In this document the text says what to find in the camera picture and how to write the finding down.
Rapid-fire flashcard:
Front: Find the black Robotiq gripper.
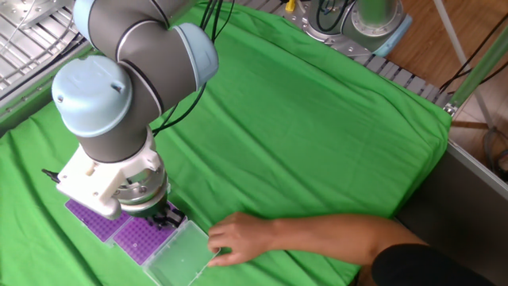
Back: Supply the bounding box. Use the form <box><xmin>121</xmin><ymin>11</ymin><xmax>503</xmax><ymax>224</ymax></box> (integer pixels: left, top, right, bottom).
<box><xmin>129</xmin><ymin>199</ymin><xmax>187</xmax><ymax>230</ymax></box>

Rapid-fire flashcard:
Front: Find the purple rack pipette tip box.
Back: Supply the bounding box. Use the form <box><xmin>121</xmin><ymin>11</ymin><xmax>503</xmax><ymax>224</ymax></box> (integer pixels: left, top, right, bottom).
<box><xmin>112</xmin><ymin>201</ymin><xmax>220</xmax><ymax>286</ymax></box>
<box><xmin>64</xmin><ymin>198</ymin><xmax>133</xmax><ymax>244</ymax></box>

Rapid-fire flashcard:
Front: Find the person's right forearm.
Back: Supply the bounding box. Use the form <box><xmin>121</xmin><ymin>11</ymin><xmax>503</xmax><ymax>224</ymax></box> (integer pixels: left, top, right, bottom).
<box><xmin>273</xmin><ymin>213</ymin><xmax>428</xmax><ymax>266</ymax></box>

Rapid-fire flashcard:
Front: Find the person's right hand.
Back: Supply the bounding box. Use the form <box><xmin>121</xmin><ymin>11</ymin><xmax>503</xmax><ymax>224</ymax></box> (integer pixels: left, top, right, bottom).
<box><xmin>206</xmin><ymin>211</ymin><xmax>279</xmax><ymax>268</ymax></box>

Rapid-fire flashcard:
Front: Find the green table cloth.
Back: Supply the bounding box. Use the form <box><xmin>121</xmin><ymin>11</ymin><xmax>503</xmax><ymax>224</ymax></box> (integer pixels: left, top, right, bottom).
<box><xmin>0</xmin><ymin>0</ymin><xmax>453</xmax><ymax>286</ymax></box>

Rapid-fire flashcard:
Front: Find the black shirt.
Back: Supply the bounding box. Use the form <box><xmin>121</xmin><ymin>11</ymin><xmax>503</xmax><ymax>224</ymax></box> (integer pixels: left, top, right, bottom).
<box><xmin>371</xmin><ymin>242</ymin><xmax>497</xmax><ymax>286</ymax></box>

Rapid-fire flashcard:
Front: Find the white thin rod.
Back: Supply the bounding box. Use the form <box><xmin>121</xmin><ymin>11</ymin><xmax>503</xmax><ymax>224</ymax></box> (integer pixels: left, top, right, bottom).
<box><xmin>432</xmin><ymin>0</ymin><xmax>495</xmax><ymax>130</ymax></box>

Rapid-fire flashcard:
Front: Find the silver wrist coupling ring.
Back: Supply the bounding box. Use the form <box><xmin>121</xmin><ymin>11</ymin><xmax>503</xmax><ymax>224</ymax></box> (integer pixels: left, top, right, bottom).
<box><xmin>114</xmin><ymin>168</ymin><xmax>170</xmax><ymax>214</ymax></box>

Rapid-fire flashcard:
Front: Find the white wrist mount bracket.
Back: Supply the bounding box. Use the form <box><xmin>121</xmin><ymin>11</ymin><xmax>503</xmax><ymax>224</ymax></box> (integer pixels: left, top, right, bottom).
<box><xmin>57</xmin><ymin>137</ymin><xmax>166</xmax><ymax>222</ymax></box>

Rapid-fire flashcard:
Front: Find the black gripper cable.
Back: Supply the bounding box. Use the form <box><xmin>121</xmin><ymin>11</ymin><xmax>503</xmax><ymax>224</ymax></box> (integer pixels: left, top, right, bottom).
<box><xmin>150</xmin><ymin>0</ymin><xmax>237</xmax><ymax>138</ymax></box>

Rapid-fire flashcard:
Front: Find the black camera cable with plug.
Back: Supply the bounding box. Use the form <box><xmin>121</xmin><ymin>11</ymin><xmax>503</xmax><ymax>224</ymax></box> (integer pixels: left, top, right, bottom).
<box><xmin>41</xmin><ymin>168</ymin><xmax>61</xmax><ymax>184</ymax></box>

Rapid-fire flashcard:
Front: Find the grey cable coil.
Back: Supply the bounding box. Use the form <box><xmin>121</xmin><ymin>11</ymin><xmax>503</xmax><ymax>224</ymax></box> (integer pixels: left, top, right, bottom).
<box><xmin>482</xmin><ymin>126</ymin><xmax>508</xmax><ymax>180</ymax></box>

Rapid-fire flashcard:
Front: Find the aluminium frame beam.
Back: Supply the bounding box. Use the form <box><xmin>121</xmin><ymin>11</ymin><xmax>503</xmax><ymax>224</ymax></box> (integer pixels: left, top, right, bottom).
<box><xmin>444</xmin><ymin>23</ymin><xmax>508</xmax><ymax>117</ymax></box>

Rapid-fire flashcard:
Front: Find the black floor cable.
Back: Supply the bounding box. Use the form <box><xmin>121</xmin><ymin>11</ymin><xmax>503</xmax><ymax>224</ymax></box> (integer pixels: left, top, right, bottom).
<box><xmin>438</xmin><ymin>14</ymin><xmax>508</xmax><ymax>96</ymax></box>

